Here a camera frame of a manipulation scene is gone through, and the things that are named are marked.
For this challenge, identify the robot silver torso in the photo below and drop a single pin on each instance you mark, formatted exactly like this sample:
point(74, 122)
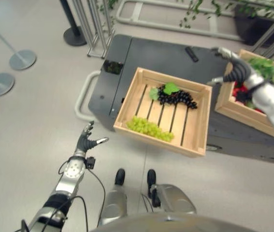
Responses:
point(173, 223)

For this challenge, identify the wooden crate with fruits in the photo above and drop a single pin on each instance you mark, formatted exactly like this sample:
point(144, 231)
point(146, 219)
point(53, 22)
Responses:
point(243, 113)

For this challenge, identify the black planter box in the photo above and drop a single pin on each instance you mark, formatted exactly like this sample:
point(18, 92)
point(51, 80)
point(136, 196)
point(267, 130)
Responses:
point(255, 26)

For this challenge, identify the grey metal floor frame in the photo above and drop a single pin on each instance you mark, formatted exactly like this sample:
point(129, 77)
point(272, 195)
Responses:
point(175, 21)

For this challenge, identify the red fruits pile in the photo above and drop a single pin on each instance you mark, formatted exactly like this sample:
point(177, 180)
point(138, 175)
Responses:
point(239, 93)

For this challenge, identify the robot leg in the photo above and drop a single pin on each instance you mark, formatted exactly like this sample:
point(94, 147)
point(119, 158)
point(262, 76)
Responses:
point(171, 195)
point(115, 200)

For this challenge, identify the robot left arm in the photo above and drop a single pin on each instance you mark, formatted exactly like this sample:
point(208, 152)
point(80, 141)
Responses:
point(59, 191)

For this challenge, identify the silver metal rack frame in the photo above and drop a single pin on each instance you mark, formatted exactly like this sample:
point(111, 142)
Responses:
point(98, 29)

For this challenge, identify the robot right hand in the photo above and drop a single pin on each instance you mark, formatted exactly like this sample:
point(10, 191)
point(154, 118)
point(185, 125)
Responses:
point(236, 70)

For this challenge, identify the robot right leg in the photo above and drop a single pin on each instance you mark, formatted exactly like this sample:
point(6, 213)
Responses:
point(171, 195)

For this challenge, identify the black stanchion post with base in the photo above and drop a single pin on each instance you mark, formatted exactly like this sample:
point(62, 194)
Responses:
point(72, 31)

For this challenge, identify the green grape bunch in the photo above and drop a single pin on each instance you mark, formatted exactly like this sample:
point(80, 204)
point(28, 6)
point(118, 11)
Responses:
point(149, 128)

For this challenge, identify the black remote control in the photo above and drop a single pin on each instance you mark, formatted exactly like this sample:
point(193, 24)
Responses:
point(191, 54)

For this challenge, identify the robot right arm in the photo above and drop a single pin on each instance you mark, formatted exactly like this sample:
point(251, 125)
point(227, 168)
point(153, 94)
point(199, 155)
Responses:
point(272, 104)

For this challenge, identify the green leafy plant sprig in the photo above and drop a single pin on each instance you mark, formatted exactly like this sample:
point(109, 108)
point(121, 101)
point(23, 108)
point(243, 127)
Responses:
point(267, 70)

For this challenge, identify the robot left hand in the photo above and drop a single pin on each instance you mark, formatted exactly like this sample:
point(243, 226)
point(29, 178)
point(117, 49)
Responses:
point(85, 142)

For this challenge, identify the dark grey mobile cart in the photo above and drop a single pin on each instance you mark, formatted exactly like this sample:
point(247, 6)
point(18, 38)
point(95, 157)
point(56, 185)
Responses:
point(151, 55)

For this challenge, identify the large light wooden crate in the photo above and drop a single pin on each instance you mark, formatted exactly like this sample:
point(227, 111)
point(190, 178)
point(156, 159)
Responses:
point(166, 113)

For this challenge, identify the black grape bunch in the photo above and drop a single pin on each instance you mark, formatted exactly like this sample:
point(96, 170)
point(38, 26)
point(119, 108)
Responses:
point(178, 96)

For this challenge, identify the robot left leg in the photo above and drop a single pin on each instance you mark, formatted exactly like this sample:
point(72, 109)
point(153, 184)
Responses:
point(115, 200)

